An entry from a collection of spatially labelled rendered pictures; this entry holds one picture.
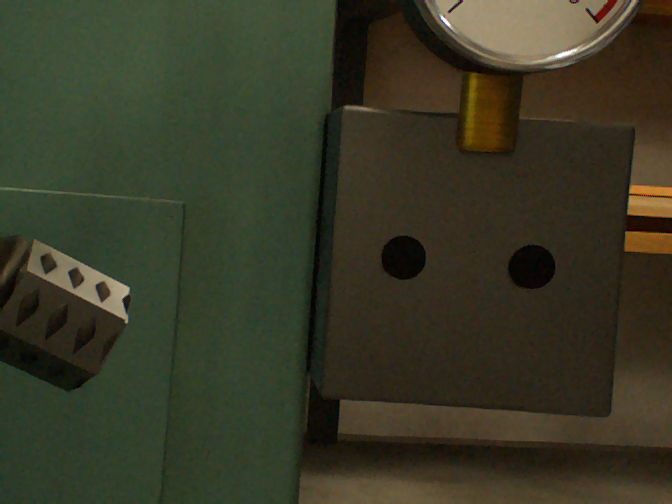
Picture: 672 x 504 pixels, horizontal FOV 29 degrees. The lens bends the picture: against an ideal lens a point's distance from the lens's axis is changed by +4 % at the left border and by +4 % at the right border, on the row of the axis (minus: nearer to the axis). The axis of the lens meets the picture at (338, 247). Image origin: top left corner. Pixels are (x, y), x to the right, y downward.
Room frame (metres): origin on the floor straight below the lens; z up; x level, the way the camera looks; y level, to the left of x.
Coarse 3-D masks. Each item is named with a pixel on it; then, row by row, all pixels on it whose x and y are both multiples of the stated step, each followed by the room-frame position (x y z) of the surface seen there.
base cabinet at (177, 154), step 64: (0, 0) 0.36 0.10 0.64; (64, 0) 0.37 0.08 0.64; (128, 0) 0.37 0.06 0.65; (192, 0) 0.37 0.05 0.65; (256, 0) 0.37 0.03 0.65; (320, 0) 0.37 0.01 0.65; (0, 64) 0.36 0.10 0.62; (64, 64) 0.37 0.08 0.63; (128, 64) 0.37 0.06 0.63; (192, 64) 0.37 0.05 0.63; (256, 64) 0.37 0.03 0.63; (320, 64) 0.37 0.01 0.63; (0, 128) 0.36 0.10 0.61; (64, 128) 0.37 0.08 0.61; (128, 128) 0.37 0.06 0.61; (192, 128) 0.37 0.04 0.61; (256, 128) 0.37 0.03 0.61; (320, 128) 0.37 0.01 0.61; (0, 192) 0.36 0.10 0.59; (64, 192) 0.36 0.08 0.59; (128, 192) 0.37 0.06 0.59; (192, 192) 0.37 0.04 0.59; (256, 192) 0.37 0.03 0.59; (320, 192) 0.38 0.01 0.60; (128, 256) 0.37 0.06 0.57; (192, 256) 0.37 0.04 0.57; (256, 256) 0.37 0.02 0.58; (128, 320) 0.37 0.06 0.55; (192, 320) 0.37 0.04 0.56; (256, 320) 0.37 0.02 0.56; (0, 384) 0.36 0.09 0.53; (128, 384) 0.37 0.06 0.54; (192, 384) 0.37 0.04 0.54; (256, 384) 0.37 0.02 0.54; (0, 448) 0.36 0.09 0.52; (64, 448) 0.36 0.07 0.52; (128, 448) 0.37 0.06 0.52; (192, 448) 0.37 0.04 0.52; (256, 448) 0.37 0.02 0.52
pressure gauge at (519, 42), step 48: (432, 0) 0.31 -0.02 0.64; (480, 0) 0.31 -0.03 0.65; (528, 0) 0.32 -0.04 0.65; (576, 0) 0.32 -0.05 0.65; (624, 0) 0.32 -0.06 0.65; (432, 48) 0.33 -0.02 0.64; (480, 48) 0.31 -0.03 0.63; (528, 48) 0.32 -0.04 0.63; (576, 48) 0.31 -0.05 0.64; (480, 96) 0.34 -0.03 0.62; (480, 144) 0.34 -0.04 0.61
